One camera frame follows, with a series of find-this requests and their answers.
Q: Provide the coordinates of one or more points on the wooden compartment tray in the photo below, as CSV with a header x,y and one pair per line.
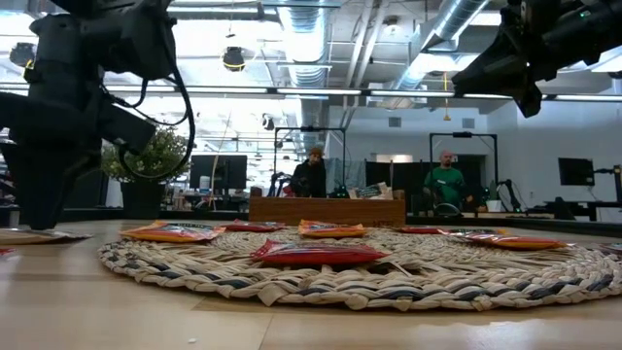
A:
x,y
291,211

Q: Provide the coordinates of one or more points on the potted white-flowered plant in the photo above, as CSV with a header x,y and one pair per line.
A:
x,y
146,199

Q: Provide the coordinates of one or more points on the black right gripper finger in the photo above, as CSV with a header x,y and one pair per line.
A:
x,y
486,56
515,78

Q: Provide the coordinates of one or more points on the small potted cactus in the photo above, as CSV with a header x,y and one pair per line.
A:
x,y
493,204

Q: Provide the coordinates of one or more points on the round woven straw placemat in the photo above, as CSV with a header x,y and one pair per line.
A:
x,y
340,287

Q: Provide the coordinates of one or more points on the person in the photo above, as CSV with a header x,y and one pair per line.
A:
x,y
308,180
444,185

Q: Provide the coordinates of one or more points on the black ceiling lamp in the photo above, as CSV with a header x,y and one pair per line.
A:
x,y
233,59

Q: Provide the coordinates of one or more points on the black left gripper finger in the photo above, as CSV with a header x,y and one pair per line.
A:
x,y
126,133
34,185

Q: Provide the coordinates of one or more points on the black camera stand frame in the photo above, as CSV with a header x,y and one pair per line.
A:
x,y
461,134
311,129

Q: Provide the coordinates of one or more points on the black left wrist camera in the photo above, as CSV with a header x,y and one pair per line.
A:
x,y
146,44

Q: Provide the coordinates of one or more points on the beige apple tea packet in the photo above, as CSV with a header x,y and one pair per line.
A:
x,y
34,236
369,191

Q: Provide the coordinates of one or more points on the overhead light bar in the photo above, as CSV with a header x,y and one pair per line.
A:
x,y
316,91

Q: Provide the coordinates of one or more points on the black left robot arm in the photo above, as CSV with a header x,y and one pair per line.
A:
x,y
87,6

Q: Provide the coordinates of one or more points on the black monitor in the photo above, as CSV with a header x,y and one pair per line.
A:
x,y
576,171
218,172

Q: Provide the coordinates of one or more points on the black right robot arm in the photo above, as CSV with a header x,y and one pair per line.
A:
x,y
605,24

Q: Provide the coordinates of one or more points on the orange peach tea packet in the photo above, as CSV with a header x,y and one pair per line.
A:
x,y
515,241
332,229
170,233

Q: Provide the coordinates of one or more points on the black aluminium table frame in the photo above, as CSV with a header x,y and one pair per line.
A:
x,y
204,215

